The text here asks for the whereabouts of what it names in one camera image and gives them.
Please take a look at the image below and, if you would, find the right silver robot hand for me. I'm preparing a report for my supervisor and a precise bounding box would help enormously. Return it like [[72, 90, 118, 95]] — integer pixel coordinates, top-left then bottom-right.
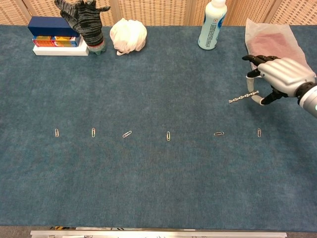
[[242, 55, 317, 106]]

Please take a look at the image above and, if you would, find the metal drill bit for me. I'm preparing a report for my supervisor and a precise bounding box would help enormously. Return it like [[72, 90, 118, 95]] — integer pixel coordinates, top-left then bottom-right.
[[228, 90, 260, 104]]

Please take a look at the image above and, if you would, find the pink cloth in bag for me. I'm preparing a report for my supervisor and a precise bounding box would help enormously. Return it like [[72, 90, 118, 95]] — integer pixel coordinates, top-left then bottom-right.
[[249, 32, 305, 65]]

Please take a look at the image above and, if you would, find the translucent zip bag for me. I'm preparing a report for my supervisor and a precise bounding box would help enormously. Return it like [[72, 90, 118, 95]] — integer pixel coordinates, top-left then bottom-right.
[[245, 17, 314, 74]]

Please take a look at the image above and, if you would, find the light blue plastic bottle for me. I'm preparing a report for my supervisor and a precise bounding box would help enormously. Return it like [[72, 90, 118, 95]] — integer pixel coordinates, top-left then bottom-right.
[[197, 0, 228, 51]]

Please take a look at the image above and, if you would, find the wicker folding screen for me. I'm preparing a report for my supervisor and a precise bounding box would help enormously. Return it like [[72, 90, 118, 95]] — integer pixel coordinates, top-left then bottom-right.
[[0, 0, 317, 27]]

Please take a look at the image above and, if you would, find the blue felt table cover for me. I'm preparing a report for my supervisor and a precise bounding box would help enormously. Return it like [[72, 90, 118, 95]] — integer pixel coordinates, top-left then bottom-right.
[[0, 24, 317, 228]]

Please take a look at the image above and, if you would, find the green bottle under glove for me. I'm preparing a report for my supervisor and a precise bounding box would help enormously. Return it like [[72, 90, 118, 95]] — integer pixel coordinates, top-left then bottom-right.
[[88, 42, 107, 55]]

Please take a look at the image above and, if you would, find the grey knit glove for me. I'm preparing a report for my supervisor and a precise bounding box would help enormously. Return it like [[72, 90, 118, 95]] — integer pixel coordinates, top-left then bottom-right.
[[53, 0, 111, 48]]

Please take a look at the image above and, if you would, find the small orange box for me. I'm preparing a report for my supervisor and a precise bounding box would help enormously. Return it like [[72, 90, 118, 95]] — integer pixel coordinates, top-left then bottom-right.
[[32, 35, 53, 48], [52, 36, 81, 48]]

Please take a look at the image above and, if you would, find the flat white box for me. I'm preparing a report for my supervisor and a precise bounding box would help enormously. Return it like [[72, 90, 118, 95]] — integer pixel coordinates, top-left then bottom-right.
[[32, 39, 90, 57]]

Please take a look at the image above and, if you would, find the dark blue box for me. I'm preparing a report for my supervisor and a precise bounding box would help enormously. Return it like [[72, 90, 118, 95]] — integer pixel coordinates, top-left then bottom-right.
[[27, 16, 81, 38]]

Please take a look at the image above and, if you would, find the aluminium rail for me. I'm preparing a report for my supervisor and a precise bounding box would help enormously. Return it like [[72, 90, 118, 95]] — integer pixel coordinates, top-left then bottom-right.
[[30, 230, 288, 238]]

